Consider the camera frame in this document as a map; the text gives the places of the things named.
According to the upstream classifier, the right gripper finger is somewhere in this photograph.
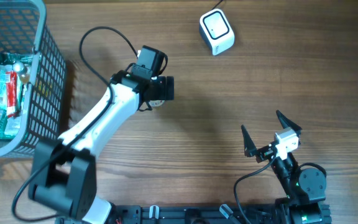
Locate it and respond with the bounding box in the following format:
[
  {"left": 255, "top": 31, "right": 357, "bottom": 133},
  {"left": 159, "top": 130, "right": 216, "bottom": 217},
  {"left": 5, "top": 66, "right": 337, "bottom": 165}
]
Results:
[
  {"left": 241, "top": 124, "right": 257, "bottom": 157},
  {"left": 276, "top": 110, "right": 303, "bottom": 137}
]

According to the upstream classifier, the Knorr jar green lid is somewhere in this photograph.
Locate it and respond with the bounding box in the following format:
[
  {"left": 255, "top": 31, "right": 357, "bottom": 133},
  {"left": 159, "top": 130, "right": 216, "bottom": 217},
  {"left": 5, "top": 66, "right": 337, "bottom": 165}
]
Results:
[{"left": 149, "top": 100, "right": 165, "bottom": 108}]

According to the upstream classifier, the red white tube package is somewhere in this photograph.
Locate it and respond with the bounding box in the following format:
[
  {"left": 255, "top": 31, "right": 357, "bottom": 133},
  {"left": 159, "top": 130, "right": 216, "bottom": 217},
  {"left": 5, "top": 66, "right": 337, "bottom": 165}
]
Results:
[{"left": 6, "top": 71, "right": 17, "bottom": 118}]

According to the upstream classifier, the green 3M gloves package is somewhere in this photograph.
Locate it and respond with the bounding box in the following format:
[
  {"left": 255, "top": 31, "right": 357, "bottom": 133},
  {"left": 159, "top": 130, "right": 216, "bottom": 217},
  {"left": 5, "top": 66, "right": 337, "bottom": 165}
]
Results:
[{"left": 0, "top": 52, "right": 33, "bottom": 139}]

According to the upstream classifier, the yellow oil bottle silver cap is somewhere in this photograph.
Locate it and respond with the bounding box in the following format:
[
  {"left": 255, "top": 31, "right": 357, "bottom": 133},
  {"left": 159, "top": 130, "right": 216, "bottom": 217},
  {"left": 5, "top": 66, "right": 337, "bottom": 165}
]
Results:
[{"left": 12, "top": 62, "right": 30, "bottom": 83}]

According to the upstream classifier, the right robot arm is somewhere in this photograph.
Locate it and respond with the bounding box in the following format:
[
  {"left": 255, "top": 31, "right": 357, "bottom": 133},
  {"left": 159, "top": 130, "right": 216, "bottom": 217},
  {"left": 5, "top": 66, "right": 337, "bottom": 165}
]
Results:
[{"left": 234, "top": 110, "right": 332, "bottom": 223}]

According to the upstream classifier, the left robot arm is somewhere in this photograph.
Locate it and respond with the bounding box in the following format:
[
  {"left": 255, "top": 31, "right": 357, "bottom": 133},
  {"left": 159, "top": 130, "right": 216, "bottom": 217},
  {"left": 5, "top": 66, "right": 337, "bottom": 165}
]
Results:
[{"left": 24, "top": 45, "right": 174, "bottom": 223}]

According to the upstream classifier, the white barcode scanner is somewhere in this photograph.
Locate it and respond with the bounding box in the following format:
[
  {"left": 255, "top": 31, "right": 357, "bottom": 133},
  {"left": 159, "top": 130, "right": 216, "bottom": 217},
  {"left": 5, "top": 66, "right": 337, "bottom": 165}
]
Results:
[{"left": 199, "top": 9, "right": 235, "bottom": 56}]

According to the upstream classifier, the grey plastic mesh basket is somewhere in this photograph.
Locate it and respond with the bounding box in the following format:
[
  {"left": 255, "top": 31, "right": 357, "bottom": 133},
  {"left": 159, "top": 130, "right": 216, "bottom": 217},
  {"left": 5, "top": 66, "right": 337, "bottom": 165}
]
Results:
[{"left": 0, "top": 0, "right": 67, "bottom": 158}]

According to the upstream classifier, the right camera cable black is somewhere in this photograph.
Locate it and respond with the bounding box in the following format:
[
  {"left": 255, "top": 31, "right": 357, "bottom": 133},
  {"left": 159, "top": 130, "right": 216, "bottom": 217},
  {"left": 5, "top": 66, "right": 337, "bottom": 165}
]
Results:
[{"left": 233, "top": 161, "right": 272, "bottom": 223}]

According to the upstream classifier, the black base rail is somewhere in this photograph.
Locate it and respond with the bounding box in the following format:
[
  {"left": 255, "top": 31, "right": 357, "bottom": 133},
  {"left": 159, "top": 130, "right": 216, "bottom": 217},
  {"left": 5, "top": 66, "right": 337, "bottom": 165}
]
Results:
[{"left": 54, "top": 203, "right": 332, "bottom": 224}]

